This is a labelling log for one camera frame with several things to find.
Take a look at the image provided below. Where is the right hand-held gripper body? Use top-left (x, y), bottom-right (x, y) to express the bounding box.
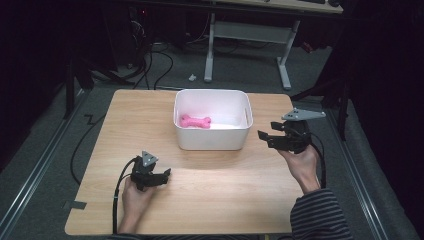
top-left (266, 107), bottom-right (327, 155)

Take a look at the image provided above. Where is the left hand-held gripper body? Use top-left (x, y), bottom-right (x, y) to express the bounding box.
top-left (130, 150), bottom-right (160, 192)

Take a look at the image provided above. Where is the white plastic storage box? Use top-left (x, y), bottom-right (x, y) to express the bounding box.
top-left (173, 88), bottom-right (254, 151)

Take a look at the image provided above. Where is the pink bone toy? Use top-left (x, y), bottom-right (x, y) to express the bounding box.
top-left (179, 114), bottom-right (213, 130)

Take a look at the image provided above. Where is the person's left hand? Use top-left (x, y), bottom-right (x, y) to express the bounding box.
top-left (121, 181), bottom-right (158, 222)

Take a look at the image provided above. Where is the person's right hand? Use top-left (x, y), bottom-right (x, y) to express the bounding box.
top-left (277, 144), bottom-right (322, 195)

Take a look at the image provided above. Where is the black metal stand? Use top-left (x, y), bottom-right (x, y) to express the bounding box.
top-left (63, 58), bottom-right (136, 120)
top-left (290, 74), bottom-right (353, 142)

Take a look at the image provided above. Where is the desk with white metal legs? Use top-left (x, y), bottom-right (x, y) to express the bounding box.
top-left (203, 0), bottom-right (344, 91)

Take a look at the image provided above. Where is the dark computer tower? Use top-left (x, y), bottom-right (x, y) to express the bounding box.
top-left (128, 5), bottom-right (155, 69)

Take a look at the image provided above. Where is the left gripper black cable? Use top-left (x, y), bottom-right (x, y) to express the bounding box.
top-left (112, 157), bottom-right (138, 235)

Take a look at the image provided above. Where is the thin black floor cable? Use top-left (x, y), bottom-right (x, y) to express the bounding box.
top-left (69, 114), bottom-right (107, 186)

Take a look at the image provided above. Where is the metal floor rail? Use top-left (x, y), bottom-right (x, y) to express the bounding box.
top-left (0, 89), bottom-right (88, 240)
top-left (324, 107), bottom-right (391, 240)

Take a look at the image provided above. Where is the bundle of black floor cables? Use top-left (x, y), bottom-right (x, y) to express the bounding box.
top-left (128, 41), bottom-right (175, 91)

